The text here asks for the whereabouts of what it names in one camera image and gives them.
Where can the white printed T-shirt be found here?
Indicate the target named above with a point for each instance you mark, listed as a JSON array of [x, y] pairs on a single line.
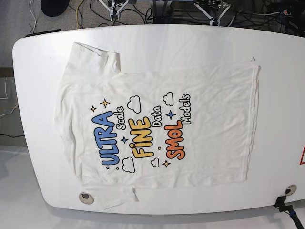
[[177, 128]]

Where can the black flat edge device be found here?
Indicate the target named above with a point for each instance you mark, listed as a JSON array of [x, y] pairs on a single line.
[[42, 33]]

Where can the black round stand base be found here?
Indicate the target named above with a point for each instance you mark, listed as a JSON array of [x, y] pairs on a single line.
[[54, 8]]

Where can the black aluminium frame stand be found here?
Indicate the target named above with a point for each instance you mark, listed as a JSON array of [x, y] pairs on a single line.
[[162, 11]]

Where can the left table cable grommet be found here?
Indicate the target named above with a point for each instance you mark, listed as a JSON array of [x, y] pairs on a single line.
[[86, 198]]

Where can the table cable grommet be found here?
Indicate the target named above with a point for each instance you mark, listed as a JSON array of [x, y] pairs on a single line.
[[290, 190], [86, 198]]

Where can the black table clamp with cable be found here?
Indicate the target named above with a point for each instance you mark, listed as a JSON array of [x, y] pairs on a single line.
[[282, 207]]

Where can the right table cable grommet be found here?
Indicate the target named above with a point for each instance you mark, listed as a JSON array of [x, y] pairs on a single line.
[[290, 190]]

